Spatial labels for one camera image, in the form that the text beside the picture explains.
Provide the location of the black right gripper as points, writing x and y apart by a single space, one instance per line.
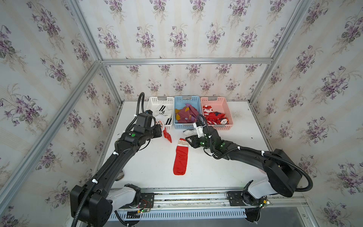
194 143

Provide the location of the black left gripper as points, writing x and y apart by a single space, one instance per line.
158 134

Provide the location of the red snowflake sock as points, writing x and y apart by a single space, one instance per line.
216 118
165 132

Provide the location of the purple yellow sock front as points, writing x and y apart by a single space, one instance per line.
178 114

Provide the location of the purple striped sock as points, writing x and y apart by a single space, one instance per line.
189 114

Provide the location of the plain red sock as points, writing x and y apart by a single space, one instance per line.
181 160

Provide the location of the red white striped santa sock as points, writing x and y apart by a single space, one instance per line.
207 109

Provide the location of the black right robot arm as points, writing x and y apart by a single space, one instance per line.
283 176

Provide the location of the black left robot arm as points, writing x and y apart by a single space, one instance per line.
93 203

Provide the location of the white plastic basket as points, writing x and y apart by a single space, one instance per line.
154 101

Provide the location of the blue plastic basket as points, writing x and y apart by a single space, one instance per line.
180 102

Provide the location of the pink plastic basket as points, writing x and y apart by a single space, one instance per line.
219 104

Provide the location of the red beige cuff sock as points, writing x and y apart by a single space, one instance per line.
183 143

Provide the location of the brown plaid cylinder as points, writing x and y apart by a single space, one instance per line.
120 176

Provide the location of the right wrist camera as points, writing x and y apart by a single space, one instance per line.
199 129

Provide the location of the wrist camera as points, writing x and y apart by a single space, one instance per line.
149 112
199 129

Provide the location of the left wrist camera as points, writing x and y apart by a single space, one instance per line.
149 112

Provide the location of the aluminium rail front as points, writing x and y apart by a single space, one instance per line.
210 198

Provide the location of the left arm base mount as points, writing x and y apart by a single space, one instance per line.
145 200

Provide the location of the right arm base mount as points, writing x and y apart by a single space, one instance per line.
243 198

